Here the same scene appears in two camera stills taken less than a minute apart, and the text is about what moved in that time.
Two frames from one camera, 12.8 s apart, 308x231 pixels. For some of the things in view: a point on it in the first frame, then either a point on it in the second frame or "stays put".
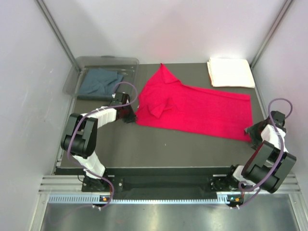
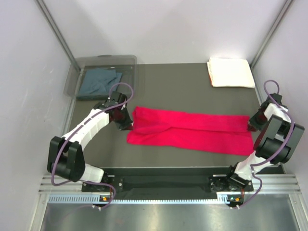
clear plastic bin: x=98 y=77 stays put
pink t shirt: x=164 y=102 to x=191 y=132
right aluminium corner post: x=287 y=4 stays put
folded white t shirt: x=226 y=72 stays put
